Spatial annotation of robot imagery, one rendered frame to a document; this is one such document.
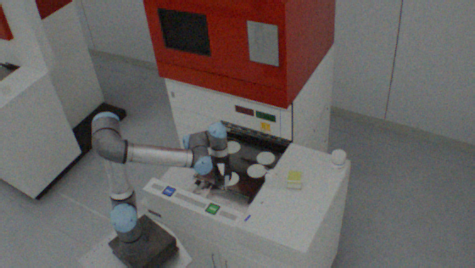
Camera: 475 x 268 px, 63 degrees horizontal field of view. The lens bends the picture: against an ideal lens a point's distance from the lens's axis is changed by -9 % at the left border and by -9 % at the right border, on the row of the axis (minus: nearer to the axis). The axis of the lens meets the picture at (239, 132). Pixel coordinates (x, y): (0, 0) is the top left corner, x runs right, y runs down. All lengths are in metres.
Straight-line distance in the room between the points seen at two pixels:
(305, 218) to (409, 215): 1.48
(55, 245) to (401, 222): 2.64
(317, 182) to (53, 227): 2.25
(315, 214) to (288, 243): 0.21
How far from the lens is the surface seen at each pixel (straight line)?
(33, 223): 3.73
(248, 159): 2.34
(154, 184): 2.23
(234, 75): 2.16
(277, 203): 2.04
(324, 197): 2.07
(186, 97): 2.54
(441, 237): 3.28
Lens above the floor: 2.54
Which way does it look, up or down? 41 degrees down
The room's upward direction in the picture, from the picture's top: 6 degrees counter-clockwise
